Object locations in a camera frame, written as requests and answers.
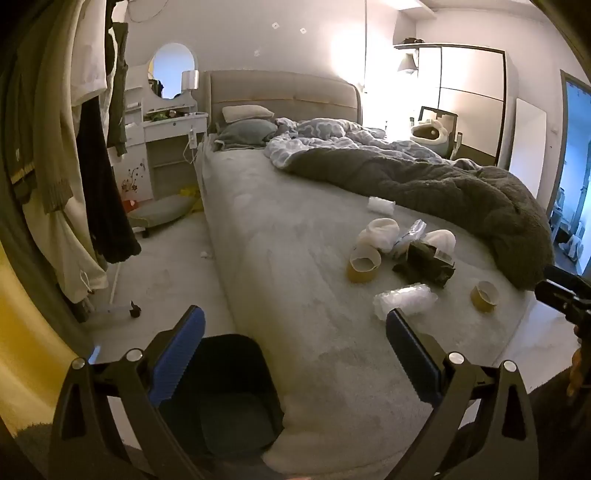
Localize clear plastic bubble packaging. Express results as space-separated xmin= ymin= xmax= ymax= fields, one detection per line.
xmin=373 ymin=283 xmax=439 ymax=321

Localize tan tape roll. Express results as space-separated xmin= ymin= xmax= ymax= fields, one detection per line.
xmin=346 ymin=244 xmax=382 ymax=283
xmin=470 ymin=281 xmax=499 ymax=313

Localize white tissue wad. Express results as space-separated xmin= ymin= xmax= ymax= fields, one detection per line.
xmin=423 ymin=229 xmax=456 ymax=256
xmin=356 ymin=218 xmax=400 ymax=254

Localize small white foam piece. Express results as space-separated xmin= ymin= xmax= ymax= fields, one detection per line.
xmin=367 ymin=196 xmax=396 ymax=217

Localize clear crushed plastic bottle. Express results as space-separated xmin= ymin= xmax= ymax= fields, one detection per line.
xmin=391 ymin=219 xmax=427 ymax=257

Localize black trash bin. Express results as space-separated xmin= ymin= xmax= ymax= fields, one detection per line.
xmin=158 ymin=334 xmax=283 ymax=462

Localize white clothes rack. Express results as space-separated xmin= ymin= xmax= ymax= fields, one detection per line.
xmin=88 ymin=262 xmax=141 ymax=321

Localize dark grey fluffy blanket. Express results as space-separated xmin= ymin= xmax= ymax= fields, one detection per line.
xmin=280 ymin=148 xmax=554 ymax=291

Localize black hanging garment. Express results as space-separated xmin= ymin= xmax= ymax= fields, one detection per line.
xmin=76 ymin=97 xmax=141 ymax=264

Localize grey cushioned rolling stool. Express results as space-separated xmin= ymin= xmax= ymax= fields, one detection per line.
xmin=127 ymin=195 xmax=197 ymax=238

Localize grey bed mattress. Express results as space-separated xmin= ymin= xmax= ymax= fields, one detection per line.
xmin=197 ymin=136 xmax=533 ymax=479

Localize white leaning board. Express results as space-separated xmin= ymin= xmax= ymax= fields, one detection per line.
xmin=509 ymin=98 xmax=547 ymax=197

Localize white power strip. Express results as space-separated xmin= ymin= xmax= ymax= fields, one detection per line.
xmin=188 ymin=129 xmax=197 ymax=150

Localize grey-green pillow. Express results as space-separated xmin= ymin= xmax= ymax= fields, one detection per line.
xmin=214 ymin=118 xmax=277 ymax=150

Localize dark green hanging garment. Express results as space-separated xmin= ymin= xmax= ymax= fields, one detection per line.
xmin=106 ymin=22 xmax=128 ymax=157

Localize white cat bed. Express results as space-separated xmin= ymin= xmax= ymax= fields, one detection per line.
xmin=410 ymin=119 xmax=450 ymax=157

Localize blue white patterned duvet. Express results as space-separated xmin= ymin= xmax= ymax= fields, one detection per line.
xmin=263 ymin=117 xmax=481 ymax=171

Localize cream pillow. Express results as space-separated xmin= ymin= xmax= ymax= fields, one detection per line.
xmin=221 ymin=104 xmax=274 ymax=124

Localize white vanity dresser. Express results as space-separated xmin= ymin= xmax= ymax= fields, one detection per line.
xmin=113 ymin=65 xmax=208 ymax=203

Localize white table lamp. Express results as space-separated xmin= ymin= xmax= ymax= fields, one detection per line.
xmin=181 ymin=69 xmax=199 ymax=93

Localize beige hanging coat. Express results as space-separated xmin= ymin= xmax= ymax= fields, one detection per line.
xmin=5 ymin=1 xmax=108 ymax=303

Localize grey upholstered headboard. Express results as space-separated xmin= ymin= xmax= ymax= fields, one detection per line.
xmin=197 ymin=70 xmax=363 ymax=129

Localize oval vanity mirror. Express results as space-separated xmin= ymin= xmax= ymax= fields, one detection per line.
xmin=147 ymin=43 xmax=195 ymax=99

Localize black chair frame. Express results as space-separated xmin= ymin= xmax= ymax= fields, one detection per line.
xmin=419 ymin=106 xmax=463 ymax=160

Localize grey door frame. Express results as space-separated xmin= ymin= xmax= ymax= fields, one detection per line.
xmin=546 ymin=70 xmax=590 ymax=216

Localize large wardrobe with black frame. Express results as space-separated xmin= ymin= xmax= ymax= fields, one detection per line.
xmin=388 ymin=42 xmax=513 ymax=166

